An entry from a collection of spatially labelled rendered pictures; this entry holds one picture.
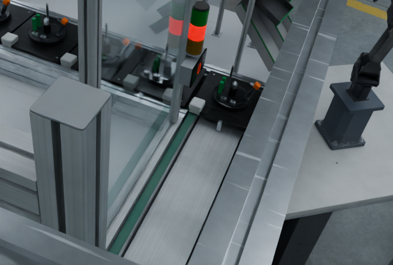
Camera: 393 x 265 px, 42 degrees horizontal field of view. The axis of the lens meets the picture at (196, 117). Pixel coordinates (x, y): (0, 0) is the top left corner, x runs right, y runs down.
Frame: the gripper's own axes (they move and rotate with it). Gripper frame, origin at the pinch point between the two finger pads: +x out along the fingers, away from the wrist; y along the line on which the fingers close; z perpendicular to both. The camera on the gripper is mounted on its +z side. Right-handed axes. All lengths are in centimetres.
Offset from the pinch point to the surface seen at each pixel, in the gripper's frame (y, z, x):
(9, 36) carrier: 67, -9, 98
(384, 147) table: 17, -54, -31
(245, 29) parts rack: 23.6, -12.1, 22.7
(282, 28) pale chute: -4.9, -24.3, 19.5
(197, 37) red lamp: 65, 5, 18
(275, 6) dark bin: 12.9, -6.3, 15.4
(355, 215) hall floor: -27, -139, -17
